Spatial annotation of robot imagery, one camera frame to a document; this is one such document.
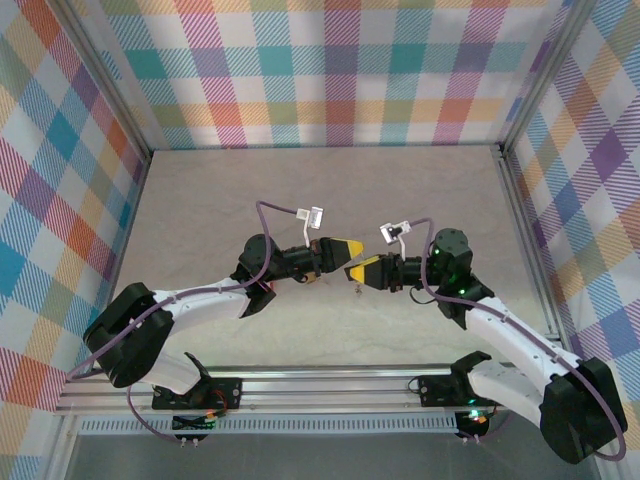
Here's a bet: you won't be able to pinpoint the right controller board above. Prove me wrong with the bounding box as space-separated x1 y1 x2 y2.
455 407 492 444

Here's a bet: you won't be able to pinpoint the controller board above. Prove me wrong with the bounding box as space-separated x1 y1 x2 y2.
455 407 492 444
172 409 219 447

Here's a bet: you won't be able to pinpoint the left controller board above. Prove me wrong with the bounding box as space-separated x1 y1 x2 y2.
172 409 219 447

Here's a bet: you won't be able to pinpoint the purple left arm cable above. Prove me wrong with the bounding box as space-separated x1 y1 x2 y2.
64 199 301 444

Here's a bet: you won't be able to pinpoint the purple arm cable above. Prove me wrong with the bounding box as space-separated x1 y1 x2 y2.
407 217 629 461
64 199 301 444

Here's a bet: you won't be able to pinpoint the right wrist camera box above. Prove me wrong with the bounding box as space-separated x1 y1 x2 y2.
379 219 414 245

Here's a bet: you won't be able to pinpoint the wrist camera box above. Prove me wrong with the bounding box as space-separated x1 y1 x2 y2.
379 219 414 245
295 205 325 231

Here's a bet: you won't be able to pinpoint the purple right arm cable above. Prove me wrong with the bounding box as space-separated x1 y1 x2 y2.
407 217 629 461

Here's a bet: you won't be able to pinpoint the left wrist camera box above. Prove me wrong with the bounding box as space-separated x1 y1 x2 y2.
295 205 325 231

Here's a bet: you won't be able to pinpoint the aluminium side rail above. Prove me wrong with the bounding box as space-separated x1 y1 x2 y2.
492 143 574 371

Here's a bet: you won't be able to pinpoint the aluminium mounting rail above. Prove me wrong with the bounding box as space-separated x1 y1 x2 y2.
53 366 610 416

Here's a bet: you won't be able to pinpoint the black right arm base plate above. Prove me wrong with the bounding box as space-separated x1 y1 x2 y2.
418 373 510 407

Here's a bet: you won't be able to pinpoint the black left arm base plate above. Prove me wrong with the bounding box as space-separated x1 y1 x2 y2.
152 377 243 411

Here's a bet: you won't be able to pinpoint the slotted grey cable tray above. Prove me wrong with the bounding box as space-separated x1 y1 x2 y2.
78 413 460 436

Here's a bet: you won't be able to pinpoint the red and orange wires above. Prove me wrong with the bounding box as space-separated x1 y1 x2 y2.
209 388 239 417

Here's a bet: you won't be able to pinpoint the aluminium frame post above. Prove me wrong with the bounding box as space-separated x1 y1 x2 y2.
57 0 152 164
499 0 591 156

